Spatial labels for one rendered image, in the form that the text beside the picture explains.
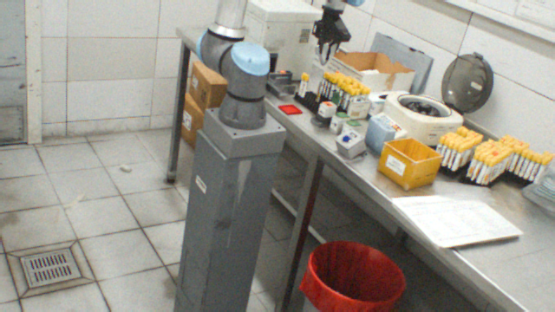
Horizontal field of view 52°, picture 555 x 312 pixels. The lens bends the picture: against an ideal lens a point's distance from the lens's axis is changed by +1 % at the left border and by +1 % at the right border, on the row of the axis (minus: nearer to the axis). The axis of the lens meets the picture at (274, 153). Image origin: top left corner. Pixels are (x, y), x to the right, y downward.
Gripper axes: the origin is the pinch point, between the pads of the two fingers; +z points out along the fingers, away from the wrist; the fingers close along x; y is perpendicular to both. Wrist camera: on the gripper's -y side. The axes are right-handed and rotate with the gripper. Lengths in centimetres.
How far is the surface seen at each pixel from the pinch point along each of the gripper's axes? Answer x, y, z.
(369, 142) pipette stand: 1.3, -33.8, 15.6
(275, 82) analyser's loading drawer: 11.1, 13.2, 12.9
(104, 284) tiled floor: 70, 23, 106
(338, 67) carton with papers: -16.4, 10.5, 6.1
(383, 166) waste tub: 9, -49, 15
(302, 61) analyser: -8.5, 24.5, 8.7
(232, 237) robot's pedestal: 46, -29, 49
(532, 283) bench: 7, -104, 18
